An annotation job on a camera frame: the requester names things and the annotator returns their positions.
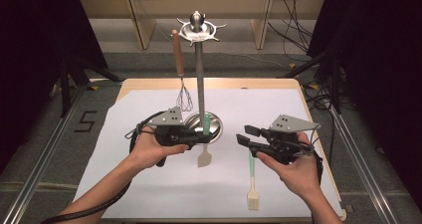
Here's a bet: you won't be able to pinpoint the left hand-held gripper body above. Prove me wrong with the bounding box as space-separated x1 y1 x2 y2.
147 106 201 168

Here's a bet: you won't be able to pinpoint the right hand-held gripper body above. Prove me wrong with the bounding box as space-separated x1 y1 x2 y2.
261 113 321 165

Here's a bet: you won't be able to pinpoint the cream spatula with green handle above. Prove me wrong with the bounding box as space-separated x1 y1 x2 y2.
197 113 214 169

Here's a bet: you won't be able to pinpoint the steel utensil stand with hooks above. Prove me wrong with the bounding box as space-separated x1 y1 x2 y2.
176 10 228 146

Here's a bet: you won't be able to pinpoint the cream brush with green handle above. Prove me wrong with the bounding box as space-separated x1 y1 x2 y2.
246 149 261 211

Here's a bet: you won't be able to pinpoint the wire whisk with wooden handle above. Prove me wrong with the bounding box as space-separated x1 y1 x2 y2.
171 29 194 113

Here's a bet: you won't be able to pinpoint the person's left hand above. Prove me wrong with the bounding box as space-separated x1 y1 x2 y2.
127 125 190 170

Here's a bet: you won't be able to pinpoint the person's right hand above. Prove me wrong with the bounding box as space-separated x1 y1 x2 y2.
255 130 322 200

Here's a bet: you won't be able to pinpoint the white table sheet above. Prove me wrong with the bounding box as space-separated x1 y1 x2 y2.
73 88 344 220

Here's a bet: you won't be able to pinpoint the black tripod stand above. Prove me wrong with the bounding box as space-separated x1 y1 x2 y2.
49 51 123 118
278 48 346 115

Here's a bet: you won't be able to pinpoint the black curtain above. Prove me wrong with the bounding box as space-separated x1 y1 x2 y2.
0 0 110 172
307 0 422 212

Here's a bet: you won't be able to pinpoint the light wooden desk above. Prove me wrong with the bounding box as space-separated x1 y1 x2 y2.
78 0 327 51

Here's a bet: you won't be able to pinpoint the right hand-held gripper black cable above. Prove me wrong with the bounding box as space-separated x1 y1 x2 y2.
307 123 325 187

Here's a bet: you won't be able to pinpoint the hand-held gripper black cable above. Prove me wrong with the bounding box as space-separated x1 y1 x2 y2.
307 123 325 187
40 116 167 224

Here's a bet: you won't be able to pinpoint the tangled black floor cables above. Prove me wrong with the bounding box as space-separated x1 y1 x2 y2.
302 80 353 112

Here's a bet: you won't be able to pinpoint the thin white floor cable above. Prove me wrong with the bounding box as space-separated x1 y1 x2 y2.
218 51 291 70

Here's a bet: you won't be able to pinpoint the aluminium floor rail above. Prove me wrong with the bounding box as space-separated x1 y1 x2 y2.
0 84 88 224
326 106 401 224

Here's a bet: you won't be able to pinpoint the left hand-held gripper black cable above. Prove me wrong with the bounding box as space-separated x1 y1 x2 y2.
40 116 167 224

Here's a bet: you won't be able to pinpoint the hanging black cable bundle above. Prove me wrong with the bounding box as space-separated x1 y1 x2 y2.
267 0 315 54

